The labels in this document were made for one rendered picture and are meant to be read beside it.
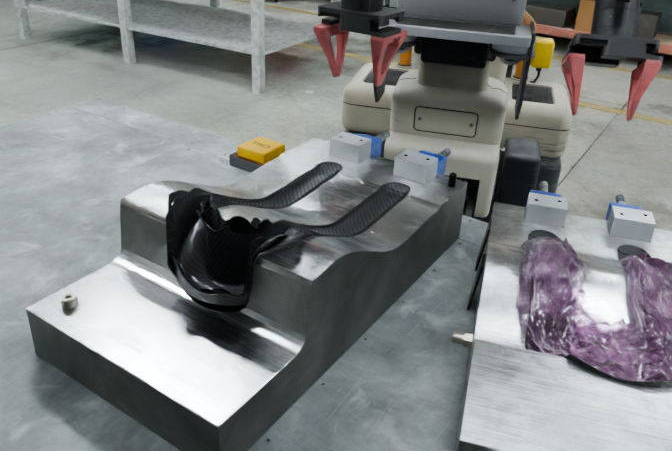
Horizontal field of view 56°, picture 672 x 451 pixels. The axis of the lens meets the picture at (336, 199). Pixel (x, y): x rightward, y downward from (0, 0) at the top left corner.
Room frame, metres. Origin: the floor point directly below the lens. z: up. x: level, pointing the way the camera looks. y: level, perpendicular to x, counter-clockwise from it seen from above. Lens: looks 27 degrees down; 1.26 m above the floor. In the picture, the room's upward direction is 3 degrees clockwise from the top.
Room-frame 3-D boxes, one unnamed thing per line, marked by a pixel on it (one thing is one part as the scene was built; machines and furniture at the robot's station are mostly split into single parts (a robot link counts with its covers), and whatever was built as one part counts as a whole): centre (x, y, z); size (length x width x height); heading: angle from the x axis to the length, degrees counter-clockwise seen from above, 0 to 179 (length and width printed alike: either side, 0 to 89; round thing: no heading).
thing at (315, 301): (0.64, 0.06, 0.87); 0.50 x 0.26 x 0.14; 148
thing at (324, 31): (0.88, 0.00, 1.05); 0.07 x 0.07 x 0.09; 58
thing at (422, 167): (0.84, -0.13, 0.89); 0.13 x 0.05 x 0.05; 147
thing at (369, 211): (0.65, 0.05, 0.92); 0.35 x 0.16 x 0.09; 148
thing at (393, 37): (0.85, -0.04, 1.05); 0.07 x 0.07 x 0.09; 58
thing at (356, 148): (0.90, -0.04, 0.89); 0.13 x 0.05 x 0.05; 148
